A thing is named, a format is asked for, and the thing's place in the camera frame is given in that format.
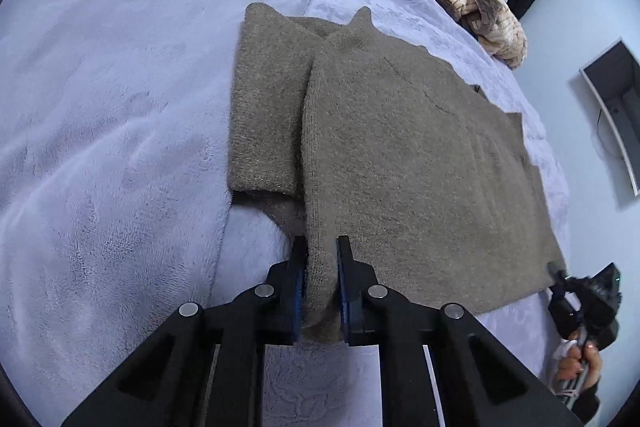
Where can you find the person's right hand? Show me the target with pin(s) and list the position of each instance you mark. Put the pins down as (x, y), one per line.
(592, 362)

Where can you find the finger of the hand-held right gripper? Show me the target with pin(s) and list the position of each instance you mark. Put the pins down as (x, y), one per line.
(559, 279)

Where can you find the beige striped fleece garment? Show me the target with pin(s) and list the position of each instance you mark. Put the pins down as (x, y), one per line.
(500, 27)

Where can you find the brown knit sweater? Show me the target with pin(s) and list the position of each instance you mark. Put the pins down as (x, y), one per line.
(400, 157)

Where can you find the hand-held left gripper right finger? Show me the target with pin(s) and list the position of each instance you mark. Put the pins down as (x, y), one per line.
(344, 292)

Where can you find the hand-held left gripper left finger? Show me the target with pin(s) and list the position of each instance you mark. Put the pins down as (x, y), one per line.
(298, 297)

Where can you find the wall monitor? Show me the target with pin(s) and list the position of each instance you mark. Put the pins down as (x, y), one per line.
(615, 87)

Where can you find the lavender fleece blanket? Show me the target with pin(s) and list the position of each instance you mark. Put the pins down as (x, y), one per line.
(125, 107)

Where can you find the person's right forearm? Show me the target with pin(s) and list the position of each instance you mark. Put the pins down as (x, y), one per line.
(586, 403)

